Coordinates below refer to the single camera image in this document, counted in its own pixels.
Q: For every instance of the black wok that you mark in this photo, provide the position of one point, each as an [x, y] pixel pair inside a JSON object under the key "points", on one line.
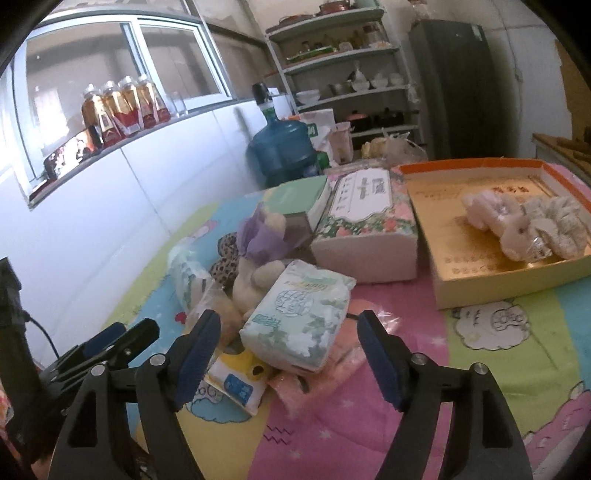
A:
{"points": [[395, 119]]}

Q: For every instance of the dark refrigerator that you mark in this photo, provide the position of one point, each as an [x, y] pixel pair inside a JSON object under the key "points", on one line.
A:
{"points": [[457, 92]]}

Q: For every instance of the cream teddy bear purple dress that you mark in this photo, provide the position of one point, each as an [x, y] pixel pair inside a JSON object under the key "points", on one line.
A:
{"points": [[263, 240]]}

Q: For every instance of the clear drinking glass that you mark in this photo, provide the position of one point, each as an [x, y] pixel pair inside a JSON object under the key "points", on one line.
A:
{"points": [[178, 104]]}

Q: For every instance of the clear plastic packet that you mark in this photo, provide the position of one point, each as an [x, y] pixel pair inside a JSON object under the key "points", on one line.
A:
{"points": [[217, 300]]}

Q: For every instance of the pale pink bag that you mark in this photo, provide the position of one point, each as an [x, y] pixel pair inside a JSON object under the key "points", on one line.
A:
{"points": [[341, 143]]}

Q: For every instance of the white bag green label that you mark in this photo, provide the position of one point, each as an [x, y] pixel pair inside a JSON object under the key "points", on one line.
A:
{"points": [[318, 124]]}

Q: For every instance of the large green white tissue pack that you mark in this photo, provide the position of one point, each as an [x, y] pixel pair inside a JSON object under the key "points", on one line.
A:
{"points": [[295, 318]]}

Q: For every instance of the leopard print plush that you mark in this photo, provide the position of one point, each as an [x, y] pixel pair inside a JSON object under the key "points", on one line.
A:
{"points": [[226, 258]]}

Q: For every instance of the yellow tissue pack blue label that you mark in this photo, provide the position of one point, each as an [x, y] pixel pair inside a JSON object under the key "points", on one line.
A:
{"points": [[235, 383]]}

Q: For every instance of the floral tissue box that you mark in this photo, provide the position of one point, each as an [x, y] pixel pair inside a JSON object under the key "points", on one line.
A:
{"points": [[364, 249]]}

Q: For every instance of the red basket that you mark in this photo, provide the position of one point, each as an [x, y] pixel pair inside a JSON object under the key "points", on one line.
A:
{"points": [[335, 6]]}

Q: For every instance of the white plush bunny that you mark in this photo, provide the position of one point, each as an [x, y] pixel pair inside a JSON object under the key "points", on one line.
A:
{"points": [[517, 235]]}

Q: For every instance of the aluminium sliding window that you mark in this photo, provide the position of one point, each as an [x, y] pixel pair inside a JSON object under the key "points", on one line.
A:
{"points": [[175, 55]]}

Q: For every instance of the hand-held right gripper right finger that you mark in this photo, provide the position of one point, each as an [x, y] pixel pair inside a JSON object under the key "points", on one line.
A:
{"points": [[376, 355]]}

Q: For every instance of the pink plastic packet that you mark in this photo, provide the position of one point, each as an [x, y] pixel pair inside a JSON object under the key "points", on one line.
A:
{"points": [[314, 378]]}

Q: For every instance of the clear plastic bag of food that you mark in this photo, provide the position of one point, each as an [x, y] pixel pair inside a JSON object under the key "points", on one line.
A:
{"points": [[397, 147]]}

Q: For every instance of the white bowl stack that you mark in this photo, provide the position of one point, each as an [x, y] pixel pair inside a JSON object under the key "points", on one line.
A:
{"points": [[308, 98]]}

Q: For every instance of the green tray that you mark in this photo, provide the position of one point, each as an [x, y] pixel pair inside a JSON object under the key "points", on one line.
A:
{"points": [[309, 55]]}

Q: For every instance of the orange cardboard box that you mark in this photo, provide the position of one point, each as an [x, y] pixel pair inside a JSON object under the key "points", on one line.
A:
{"points": [[461, 258]]}

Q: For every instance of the blue water jug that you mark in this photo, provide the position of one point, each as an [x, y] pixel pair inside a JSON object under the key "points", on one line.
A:
{"points": [[281, 147]]}

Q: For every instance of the green topped box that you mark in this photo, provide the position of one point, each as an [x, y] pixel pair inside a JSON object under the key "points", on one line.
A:
{"points": [[295, 196]]}

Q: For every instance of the wooden top kitchen counter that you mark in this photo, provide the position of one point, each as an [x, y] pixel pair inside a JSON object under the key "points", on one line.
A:
{"points": [[563, 147]]}

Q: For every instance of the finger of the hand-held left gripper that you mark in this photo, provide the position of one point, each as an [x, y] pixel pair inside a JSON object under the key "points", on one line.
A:
{"points": [[106, 337], [138, 337]]}

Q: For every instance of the teal jar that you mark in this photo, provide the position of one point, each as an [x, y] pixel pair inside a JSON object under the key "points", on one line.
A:
{"points": [[369, 3]]}

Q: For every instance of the black water pump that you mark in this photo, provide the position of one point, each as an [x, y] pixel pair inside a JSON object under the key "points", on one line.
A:
{"points": [[262, 94]]}

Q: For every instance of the red cooking pot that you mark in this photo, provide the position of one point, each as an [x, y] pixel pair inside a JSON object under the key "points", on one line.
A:
{"points": [[359, 123]]}

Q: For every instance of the orange drink bottle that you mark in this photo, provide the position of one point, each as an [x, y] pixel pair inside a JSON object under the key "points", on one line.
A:
{"points": [[136, 104], [117, 110], [94, 115], [154, 99]]}

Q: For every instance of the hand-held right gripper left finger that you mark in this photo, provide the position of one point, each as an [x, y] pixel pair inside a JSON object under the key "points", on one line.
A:
{"points": [[203, 350]]}

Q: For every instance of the metal shelf rack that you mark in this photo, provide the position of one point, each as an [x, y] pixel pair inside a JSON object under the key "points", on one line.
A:
{"points": [[277, 55]]}

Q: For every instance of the cardboard sheet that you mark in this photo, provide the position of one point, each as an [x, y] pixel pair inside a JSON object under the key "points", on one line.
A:
{"points": [[577, 78]]}

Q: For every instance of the pink fuzzy plush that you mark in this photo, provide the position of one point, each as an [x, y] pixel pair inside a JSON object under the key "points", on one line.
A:
{"points": [[485, 210]]}

